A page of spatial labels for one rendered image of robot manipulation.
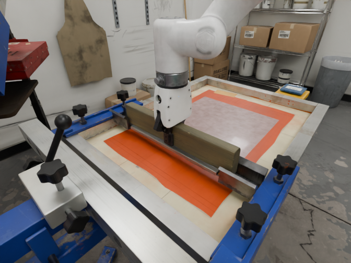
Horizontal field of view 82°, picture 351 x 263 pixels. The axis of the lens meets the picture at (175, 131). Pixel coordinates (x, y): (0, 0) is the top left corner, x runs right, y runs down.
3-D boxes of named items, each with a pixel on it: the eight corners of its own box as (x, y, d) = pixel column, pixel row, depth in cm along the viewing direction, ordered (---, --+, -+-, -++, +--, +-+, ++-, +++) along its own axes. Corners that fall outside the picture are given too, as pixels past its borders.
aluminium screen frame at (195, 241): (205, 82, 113) (205, 75, 111) (325, 114, 81) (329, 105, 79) (63, 143, 64) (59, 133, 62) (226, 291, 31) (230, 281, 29)
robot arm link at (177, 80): (168, 78, 41) (168, 91, 42) (195, 69, 46) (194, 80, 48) (143, 71, 45) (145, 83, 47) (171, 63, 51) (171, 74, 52)
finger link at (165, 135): (164, 130, 50) (165, 151, 53) (173, 124, 52) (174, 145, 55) (155, 126, 52) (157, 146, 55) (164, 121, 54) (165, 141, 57)
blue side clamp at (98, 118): (136, 112, 84) (135, 97, 81) (144, 117, 82) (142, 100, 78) (64, 145, 66) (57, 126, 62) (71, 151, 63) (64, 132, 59)
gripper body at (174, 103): (168, 87, 42) (170, 132, 48) (198, 75, 48) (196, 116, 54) (144, 79, 46) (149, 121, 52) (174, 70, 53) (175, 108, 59)
